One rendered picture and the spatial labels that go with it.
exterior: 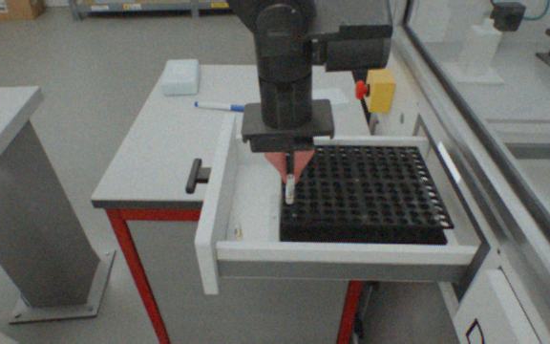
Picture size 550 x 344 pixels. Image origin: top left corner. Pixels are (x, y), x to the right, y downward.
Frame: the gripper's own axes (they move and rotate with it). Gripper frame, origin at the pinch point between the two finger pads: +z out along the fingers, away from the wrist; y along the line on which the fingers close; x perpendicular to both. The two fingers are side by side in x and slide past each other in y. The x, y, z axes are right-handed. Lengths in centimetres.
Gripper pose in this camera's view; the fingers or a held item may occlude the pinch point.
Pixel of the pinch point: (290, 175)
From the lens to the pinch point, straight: 48.5
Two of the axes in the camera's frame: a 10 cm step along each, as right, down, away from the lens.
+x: -0.2, 6.7, -7.4
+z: 0.7, 7.4, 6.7
